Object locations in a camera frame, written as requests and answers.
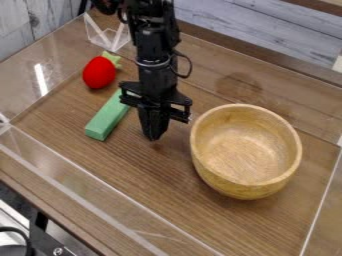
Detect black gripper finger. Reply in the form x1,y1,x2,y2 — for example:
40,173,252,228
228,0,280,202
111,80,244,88
152,109,170,140
138,106,156,140

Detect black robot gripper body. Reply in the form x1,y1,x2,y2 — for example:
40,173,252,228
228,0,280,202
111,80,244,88
120,59,192,123

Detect green rectangular block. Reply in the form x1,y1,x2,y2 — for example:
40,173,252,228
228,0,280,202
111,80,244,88
84,89,129,141

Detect light wooden bowl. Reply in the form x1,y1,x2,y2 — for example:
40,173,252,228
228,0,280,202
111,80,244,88
190,104,303,200

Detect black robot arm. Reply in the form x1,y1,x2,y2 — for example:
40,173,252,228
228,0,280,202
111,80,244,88
91,0,192,141

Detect red plush strawberry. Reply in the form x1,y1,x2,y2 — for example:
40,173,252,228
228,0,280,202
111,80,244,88
83,51,121,89

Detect clear acrylic corner bracket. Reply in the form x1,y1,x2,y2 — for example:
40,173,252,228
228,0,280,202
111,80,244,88
83,14,131,53

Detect clear acrylic tray wall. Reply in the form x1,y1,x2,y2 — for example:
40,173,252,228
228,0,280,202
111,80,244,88
0,115,222,256

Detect black cable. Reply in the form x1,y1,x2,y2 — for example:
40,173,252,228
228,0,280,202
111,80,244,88
0,226,35,256

